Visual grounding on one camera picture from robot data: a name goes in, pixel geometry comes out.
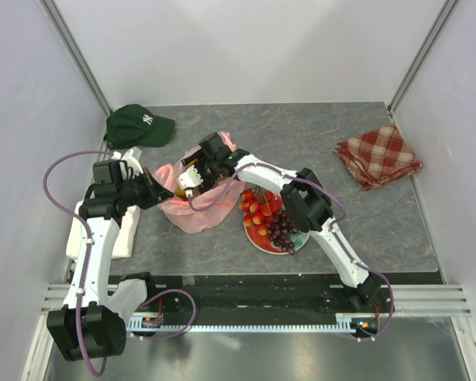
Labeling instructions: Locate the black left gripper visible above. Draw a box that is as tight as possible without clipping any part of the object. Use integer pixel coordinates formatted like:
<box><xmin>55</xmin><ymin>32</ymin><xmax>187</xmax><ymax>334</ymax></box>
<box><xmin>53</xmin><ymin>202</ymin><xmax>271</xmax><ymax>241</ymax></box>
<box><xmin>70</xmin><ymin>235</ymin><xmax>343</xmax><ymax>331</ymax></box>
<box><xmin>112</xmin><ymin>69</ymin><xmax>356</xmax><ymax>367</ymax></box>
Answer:
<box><xmin>117</xmin><ymin>167</ymin><xmax>173</xmax><ymax>210</ymax></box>

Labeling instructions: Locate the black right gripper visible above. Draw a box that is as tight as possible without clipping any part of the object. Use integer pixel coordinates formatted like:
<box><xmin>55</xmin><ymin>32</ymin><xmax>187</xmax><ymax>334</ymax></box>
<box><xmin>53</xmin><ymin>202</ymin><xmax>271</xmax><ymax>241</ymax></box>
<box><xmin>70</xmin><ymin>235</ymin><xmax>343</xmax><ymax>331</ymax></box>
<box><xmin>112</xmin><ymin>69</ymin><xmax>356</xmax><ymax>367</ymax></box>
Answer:
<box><xmin>182</xmin><ymin>148</ymin><xmax>221</xmax><ymax>194</ymax></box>

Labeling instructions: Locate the pink plastic bag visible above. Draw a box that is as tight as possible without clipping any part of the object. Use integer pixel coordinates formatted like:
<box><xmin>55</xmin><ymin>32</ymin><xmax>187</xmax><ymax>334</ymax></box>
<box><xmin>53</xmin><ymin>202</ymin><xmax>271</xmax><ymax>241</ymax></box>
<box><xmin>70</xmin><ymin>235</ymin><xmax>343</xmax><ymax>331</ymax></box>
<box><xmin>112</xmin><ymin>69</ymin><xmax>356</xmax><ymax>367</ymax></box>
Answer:
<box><xmin>153</xmin><ymin>131</ymin><xmax>246</xmax><ymax>234</ymax></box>

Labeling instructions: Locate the red fake cherry bunch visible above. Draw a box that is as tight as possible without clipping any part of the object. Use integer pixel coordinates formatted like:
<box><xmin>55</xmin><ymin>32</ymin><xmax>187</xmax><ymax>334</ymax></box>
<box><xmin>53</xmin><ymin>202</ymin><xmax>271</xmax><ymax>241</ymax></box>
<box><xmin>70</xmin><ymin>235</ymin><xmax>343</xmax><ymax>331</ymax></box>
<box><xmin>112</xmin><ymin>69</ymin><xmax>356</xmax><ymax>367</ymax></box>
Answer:
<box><xmin>240</xmin><ymin>187</ymin><xmax>283</xmax><ymax>237</ymax></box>

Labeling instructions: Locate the dark red fake grape bunch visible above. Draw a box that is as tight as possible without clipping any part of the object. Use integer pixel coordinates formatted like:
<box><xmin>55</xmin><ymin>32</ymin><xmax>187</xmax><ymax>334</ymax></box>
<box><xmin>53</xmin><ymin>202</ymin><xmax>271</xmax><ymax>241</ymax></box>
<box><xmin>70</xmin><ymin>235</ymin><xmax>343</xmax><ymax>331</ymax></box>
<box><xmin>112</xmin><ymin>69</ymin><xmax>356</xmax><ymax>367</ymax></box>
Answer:
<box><xmin>267</xmin><ymin>210</ymin><xmax>300</xmax><ymax>256</ymax></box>

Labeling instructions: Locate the yellow fake mango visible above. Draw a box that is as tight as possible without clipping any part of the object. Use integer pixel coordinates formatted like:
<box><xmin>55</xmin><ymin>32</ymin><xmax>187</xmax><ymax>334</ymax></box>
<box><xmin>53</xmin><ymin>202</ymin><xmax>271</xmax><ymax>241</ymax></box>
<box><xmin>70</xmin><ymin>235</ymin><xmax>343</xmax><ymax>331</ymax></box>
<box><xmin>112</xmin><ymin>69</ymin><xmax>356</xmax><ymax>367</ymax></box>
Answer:
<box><xmin>174</xmin><ymin>187</ymin><xmax>192</xmax><ymax>201</ymax></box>

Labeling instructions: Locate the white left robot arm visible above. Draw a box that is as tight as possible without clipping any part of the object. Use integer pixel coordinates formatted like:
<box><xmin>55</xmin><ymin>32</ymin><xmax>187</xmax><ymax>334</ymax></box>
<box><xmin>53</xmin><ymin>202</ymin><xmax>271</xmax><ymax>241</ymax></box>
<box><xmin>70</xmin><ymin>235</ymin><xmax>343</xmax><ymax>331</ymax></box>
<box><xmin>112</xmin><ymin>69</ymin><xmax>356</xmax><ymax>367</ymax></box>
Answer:
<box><xmin>47</xmin><ymin>160</ymin><xmax>174</xmax><ymax>361</ymax></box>

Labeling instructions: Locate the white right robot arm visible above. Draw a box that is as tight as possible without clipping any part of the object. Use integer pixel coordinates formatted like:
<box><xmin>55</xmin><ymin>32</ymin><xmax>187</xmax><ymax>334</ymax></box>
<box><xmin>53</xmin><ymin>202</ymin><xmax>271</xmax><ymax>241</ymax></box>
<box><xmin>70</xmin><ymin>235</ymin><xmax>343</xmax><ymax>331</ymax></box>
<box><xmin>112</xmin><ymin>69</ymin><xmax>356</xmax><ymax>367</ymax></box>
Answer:
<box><xmin>177</xmin><ymin>133</ymin><xmax>382</xmax><ymax>313</ymax></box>

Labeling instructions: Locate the white folded towel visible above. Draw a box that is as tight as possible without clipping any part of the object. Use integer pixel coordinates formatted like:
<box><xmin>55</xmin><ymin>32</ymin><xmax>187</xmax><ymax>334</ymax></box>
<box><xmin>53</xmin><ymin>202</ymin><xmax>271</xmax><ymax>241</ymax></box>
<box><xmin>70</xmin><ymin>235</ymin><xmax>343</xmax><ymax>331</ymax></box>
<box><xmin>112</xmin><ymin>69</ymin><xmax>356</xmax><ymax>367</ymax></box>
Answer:
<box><xmin>66</xmin><ymin>206</ymin><xmax>140</xmax><ymax>261</ymax></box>

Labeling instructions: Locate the dark green baseball cap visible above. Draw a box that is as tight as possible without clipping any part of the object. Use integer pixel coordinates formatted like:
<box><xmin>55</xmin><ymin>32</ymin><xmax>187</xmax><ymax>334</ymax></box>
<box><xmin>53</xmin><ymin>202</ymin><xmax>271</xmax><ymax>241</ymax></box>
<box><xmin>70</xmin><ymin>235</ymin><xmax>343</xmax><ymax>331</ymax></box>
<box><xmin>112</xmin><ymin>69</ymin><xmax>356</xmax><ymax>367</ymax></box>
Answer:
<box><xmin>103</xmin><ymin>104</ymin><xmax>175</xmax><ymax>149</ymax></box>

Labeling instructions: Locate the red and teal floral plate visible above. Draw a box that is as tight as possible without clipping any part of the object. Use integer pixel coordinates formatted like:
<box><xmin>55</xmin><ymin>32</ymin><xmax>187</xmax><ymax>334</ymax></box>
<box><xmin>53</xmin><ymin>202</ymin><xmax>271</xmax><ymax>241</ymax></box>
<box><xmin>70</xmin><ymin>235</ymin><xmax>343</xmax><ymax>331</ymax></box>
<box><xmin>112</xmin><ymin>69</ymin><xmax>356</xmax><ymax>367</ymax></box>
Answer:
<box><xmin>244</xmin><ymin>228</ymin><xmax>309</xmax><ymax>255</ymax></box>

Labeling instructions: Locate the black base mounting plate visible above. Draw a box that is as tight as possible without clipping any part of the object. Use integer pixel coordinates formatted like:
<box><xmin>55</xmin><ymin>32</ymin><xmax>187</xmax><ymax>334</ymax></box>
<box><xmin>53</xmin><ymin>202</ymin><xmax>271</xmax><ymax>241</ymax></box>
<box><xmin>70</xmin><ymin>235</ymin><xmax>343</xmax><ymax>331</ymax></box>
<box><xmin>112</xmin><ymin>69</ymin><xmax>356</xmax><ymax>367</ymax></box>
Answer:
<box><xmin>113</xmin><ymin>273</ymin><xmax>396</xmax><ymax>318</ymax></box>

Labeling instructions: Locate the red plaid folded cloth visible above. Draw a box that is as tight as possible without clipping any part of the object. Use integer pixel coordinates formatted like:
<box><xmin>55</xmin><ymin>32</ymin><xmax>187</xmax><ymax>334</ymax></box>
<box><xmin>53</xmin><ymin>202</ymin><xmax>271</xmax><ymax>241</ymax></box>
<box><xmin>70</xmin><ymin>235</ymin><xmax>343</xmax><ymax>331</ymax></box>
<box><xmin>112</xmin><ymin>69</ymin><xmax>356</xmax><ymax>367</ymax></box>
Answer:
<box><xmin>334</xmin><ymin>125</ymin><xmax>422</xmax><ymax>191</ymax></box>

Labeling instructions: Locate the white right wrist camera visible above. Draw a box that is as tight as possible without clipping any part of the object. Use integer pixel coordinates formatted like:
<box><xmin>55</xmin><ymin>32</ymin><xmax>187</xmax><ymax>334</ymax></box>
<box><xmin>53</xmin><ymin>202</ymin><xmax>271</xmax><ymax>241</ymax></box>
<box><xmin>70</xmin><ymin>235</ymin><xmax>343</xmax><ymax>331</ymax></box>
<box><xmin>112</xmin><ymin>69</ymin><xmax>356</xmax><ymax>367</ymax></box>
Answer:
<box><xmin>176</xmin><ymin>163</ymin><xmax>203</xmax><ymax>198</ymax></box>

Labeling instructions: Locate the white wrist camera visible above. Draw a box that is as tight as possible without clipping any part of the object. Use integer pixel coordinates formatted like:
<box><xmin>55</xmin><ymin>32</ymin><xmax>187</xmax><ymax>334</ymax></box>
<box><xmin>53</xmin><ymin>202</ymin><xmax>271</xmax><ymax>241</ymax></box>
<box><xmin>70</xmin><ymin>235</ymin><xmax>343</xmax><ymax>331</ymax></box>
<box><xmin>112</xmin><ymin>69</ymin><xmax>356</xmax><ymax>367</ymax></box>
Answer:
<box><xmin>112</xmin><ymin>147</ymin><xmax>144</xmax><ymax>179</ymax></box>
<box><xmin>176</xmin><ymin>163</ymin><xmax>203</xmax><ymax>198</ymax></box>

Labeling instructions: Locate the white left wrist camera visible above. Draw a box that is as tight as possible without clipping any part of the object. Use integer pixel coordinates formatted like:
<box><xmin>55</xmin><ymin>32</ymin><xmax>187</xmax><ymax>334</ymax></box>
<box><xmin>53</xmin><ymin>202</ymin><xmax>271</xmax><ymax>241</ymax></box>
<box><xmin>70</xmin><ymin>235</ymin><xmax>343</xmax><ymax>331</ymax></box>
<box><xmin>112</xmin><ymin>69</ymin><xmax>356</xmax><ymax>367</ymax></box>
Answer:
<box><xmin>112</xmin><ymin>147</ymin><xmax>144</xmax><ymax>179</ymax></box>

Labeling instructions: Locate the left aluminium corner post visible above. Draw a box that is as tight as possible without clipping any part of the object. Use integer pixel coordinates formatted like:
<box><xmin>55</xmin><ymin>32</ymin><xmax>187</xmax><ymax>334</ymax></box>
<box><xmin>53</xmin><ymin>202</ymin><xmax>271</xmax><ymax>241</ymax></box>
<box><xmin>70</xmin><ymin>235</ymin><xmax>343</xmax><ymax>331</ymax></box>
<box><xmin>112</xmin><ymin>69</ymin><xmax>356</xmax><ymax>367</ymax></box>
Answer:
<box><xmin>39</xmin><ymin>0</ymin><xmax>112</xmax><ymax>115</ymax></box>

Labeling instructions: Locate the aluminium corner post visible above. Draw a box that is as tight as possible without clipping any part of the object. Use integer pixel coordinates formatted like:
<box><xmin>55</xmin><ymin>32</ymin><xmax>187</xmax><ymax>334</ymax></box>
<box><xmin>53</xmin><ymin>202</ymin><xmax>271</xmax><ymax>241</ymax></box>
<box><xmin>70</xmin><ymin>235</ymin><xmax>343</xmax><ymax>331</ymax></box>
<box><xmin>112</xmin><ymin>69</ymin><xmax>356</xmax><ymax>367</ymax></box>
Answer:
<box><xmin>39</xmin><ymin>0</ymin><xmax>112</xmax><ymax>115</ymax></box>
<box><xmin>386</xmin><ymin>0</ymin><xmax>459</xmax><ymax>120</ymax></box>

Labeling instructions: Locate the aluminium frame rail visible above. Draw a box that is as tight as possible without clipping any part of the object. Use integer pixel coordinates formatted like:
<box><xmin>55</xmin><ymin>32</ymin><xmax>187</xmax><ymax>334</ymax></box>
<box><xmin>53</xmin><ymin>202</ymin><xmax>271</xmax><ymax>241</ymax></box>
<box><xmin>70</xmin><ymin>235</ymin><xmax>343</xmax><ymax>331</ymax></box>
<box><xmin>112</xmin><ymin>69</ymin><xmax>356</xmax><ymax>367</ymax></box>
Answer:
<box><xmin>39</xmin><ymin>283</ymin><xmax>473</xmax><ymax>318</ymax></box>

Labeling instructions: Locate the right aluminium corner post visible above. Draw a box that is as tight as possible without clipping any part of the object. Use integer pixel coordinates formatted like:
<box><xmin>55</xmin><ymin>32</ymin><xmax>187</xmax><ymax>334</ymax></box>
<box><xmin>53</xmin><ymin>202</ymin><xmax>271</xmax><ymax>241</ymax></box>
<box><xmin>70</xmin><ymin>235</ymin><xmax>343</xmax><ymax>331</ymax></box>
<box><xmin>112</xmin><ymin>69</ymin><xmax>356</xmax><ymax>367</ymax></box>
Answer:
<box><xmin>386</xmin><ymin>0</ymin><xmax>459</xmax><ymax>120</ymax></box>

